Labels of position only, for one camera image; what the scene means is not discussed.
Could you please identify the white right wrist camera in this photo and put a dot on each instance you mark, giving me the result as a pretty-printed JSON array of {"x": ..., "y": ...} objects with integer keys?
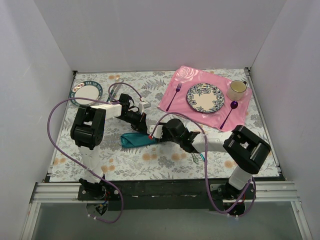
[{"x": 156, "y": 131}]

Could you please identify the green handled fork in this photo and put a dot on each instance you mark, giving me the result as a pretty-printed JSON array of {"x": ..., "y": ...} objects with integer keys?
[{"x": 117, "y": 79}]

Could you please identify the blue floral white plate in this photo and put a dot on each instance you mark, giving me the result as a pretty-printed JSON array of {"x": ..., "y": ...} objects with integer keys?
[{"x": 205, "y": 98}]

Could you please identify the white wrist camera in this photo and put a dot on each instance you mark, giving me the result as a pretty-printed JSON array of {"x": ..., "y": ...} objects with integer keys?
[
  {"x": 156, "y": 131},
  {"x": 143, "y": 104}
]

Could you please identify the iridescent gold spoon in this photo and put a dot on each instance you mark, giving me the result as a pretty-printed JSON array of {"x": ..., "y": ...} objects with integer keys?
[{"x": 194, "y": 158}]

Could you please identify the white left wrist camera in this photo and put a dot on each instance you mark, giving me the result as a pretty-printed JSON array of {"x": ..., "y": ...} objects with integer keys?
[{"x": 143, "y": 104}]

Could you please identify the teal cloth napkin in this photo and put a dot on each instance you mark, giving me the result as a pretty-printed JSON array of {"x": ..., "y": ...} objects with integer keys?
[{"x": 136, "y": 140}]

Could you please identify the purple metallic spoon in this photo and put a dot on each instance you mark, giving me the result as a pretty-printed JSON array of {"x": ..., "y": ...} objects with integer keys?
[{"x": 233, "y": 106}]

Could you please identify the iridescent blue fork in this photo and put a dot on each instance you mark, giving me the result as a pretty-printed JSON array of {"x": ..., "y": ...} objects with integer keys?
[{"x": 203, "y": 156}]

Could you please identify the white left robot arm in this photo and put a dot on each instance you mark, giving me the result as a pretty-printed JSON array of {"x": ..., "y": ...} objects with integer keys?
[{"x": 88, "y": 131}]

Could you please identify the green rimmed white plate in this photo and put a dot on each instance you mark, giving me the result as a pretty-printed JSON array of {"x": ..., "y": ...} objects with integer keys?
[{"x": 86, "y": 89}]

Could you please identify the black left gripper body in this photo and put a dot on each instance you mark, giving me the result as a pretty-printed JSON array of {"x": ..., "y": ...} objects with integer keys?
[{"x": 141, "y": 125}]

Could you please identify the pink floral placemat cloth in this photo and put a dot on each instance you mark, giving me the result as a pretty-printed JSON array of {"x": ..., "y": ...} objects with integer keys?
[{"x": 189, "y": 76}]

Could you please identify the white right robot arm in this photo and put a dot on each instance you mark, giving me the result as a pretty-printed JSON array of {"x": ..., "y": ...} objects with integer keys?
[{"x": 248, "y": 150}]

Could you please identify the green handled knife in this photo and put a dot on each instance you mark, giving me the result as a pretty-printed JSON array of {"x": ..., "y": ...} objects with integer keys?
[{"x": 118, "y": 85}]

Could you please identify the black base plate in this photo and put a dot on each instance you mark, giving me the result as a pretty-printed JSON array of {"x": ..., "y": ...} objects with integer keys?
[{"x": 140, "y": 194}]

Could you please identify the purple metallic fork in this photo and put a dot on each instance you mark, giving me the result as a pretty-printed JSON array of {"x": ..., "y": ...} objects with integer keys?
[{"x": 178, "y": 88}]

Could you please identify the cream ceramic mug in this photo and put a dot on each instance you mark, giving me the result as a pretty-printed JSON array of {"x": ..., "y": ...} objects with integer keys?
[{"x": 236, "y": 90}]

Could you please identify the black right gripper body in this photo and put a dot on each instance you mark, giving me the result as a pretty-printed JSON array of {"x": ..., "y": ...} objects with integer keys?
[{"x": 163, "y": 135}]

